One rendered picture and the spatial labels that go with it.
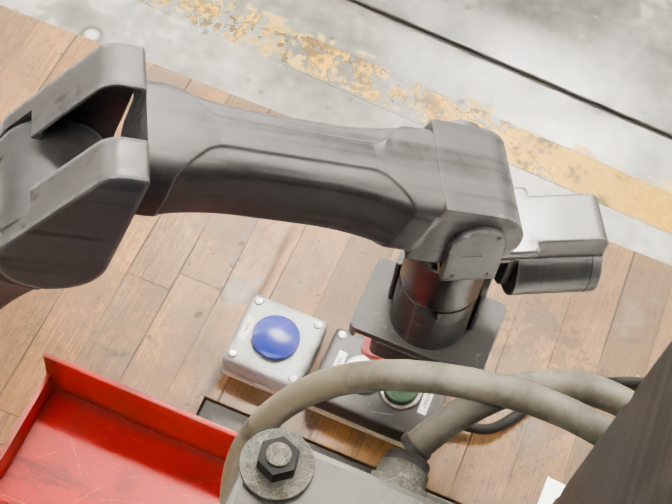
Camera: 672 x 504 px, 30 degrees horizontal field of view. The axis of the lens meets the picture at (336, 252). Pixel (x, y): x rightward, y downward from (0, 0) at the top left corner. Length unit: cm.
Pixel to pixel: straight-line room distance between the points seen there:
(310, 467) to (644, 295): 82
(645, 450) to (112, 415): 79
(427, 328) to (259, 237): 29
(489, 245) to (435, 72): 169
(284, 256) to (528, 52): 147
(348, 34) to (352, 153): 176
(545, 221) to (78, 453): 43
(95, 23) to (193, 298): 143
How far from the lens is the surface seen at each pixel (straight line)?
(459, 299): 84
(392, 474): 38
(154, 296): 109
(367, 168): 72
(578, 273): 85
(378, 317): 91
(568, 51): 255
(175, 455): 102
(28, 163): 73
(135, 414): 102
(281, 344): 103
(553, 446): 108
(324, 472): 37
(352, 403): 102
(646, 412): 29
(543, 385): 39
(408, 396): 102
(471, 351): 91
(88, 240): 71
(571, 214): 83
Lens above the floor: 186
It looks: 58 degrees down
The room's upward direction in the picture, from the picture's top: 11 degrees clockwise
